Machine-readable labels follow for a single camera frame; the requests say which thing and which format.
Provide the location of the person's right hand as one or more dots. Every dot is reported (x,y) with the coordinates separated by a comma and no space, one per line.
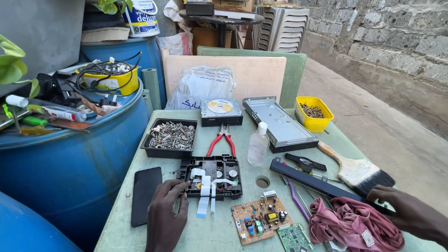
(399,203)

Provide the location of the person's left hand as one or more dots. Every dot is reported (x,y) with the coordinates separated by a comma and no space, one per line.
(164,213)

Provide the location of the person's right fingers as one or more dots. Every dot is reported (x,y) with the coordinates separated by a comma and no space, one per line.
(378,193)

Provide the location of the black disc drive mechanism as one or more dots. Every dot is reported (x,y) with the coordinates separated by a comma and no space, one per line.
(217,168)

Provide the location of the pink crumpled cloth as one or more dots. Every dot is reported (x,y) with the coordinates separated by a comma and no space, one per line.
(353,224)

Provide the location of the long black front panel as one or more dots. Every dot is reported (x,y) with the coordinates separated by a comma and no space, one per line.
(315,183)

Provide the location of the thin metal screwdriver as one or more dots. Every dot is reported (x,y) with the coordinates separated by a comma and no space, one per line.
(303,205)

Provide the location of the purple toothbrush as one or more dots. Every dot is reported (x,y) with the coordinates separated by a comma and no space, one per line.
(297,201)

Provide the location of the green circuit board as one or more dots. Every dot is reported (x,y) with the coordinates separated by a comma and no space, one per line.
(295,239)

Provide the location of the yellow tub of dark screws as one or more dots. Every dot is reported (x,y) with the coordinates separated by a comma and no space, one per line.
(313,120)

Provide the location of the brown power circuit board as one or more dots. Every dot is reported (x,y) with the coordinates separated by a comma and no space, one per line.
(260,218)

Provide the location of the grey metal player chassis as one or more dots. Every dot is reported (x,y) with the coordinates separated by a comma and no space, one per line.
(280,122)

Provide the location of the clear bottle with white cap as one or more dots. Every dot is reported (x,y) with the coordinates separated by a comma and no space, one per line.
(258,147)

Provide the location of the pale wooden board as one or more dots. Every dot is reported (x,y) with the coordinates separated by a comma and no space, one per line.
(259,75)

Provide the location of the grey disc drive with disc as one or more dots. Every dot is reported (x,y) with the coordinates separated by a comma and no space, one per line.
(221,111)

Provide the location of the stack of white plastic chairs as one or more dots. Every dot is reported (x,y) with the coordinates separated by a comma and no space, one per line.
(283,29)

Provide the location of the white woven sack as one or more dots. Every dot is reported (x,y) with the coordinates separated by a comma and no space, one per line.
(201,87)

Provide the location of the heap of silver screws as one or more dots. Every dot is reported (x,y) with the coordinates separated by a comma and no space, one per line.
(173,135)

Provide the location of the brown cardboard box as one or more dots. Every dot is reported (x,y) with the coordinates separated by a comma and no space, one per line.
(206,40)

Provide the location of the black smartphone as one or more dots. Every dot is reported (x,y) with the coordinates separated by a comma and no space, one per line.
(146,196)

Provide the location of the round dark side table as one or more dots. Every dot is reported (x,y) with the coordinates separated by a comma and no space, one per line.
(221,21)

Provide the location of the black plastic tray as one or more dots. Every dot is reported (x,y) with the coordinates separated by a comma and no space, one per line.
(148,148)

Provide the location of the brown cardboard carton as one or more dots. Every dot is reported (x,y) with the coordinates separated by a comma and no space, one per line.
(234,5)

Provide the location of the green plastic table leg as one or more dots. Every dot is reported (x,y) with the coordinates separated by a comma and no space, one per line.
(152,89)

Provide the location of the white plastic bag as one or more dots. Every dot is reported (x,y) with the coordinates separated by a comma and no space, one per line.
(175,43)

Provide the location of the black box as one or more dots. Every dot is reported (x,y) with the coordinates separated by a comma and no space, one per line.
(199,7)

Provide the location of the large blue plastic barrel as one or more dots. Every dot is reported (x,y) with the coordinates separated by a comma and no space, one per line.
(140,52)
(28,227)
(70,168)

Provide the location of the yellow tub of plugs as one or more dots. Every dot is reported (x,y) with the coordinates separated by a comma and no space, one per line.
(115,83)

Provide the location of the white paint bucket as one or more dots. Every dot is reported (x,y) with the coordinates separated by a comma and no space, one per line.
(141,19)

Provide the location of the flat cardboard piece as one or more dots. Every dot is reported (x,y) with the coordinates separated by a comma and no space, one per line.
(105,34)

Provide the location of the white sealant tube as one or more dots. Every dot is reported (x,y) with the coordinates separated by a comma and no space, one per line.
(56,111)

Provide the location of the green leafy plant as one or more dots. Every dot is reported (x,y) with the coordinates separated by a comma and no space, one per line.
(12,68)

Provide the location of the black plastic disc clamp bracket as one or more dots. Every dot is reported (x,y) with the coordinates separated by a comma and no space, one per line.
(305,161)

